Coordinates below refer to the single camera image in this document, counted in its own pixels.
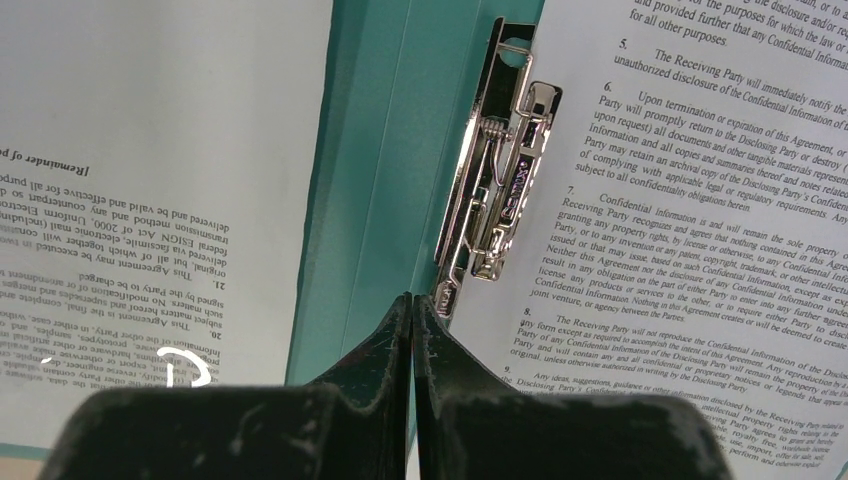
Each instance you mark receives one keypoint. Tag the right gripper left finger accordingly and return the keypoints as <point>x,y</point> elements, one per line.
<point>362,414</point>

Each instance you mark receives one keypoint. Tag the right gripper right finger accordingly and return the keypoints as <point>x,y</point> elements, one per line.
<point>452,389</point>

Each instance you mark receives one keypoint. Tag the metal folder clip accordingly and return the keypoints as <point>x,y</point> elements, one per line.
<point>504,141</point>

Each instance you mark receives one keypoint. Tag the green file folder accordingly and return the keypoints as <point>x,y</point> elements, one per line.
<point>398,77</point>

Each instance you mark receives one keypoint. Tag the printed paper sheet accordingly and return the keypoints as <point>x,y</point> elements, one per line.
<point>687,231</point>
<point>155,166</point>

